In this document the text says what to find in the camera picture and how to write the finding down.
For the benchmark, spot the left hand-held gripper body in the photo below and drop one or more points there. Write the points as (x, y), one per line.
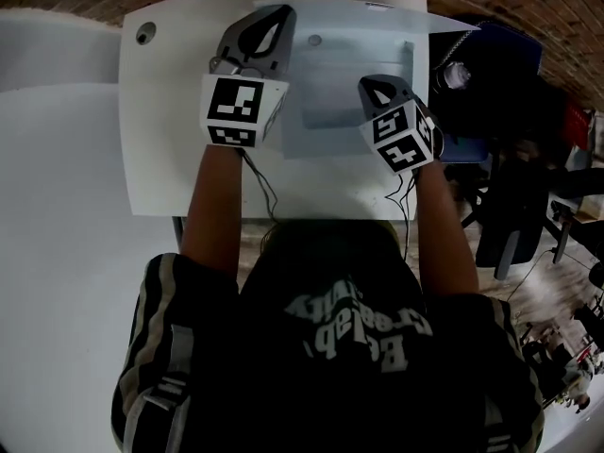
(236, 106)

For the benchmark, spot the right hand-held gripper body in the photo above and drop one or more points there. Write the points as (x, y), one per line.
(401, 139)

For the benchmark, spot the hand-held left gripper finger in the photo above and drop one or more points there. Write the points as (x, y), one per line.
(229, 45)
(285, 50)

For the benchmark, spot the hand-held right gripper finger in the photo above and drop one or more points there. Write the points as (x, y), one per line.
(403, 95)
(368, 97)

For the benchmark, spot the person's left forearm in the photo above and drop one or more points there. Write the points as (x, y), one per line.
(212, 215)

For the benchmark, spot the person's right forearm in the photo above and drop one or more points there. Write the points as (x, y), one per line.
(443, 234)

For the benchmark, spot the person's right hand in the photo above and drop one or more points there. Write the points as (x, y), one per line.
(439, 142)

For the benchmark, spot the round silver object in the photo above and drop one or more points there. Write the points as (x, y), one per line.
(455, 74)

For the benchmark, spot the white table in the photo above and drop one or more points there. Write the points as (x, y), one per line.
(160, 135)

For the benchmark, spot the blue office chair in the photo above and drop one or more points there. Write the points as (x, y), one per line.
(514, 40)

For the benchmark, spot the red crate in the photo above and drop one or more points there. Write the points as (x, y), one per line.
(578, 123)

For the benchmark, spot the person's green printed shirt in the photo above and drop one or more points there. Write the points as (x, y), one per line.
(307, 394)

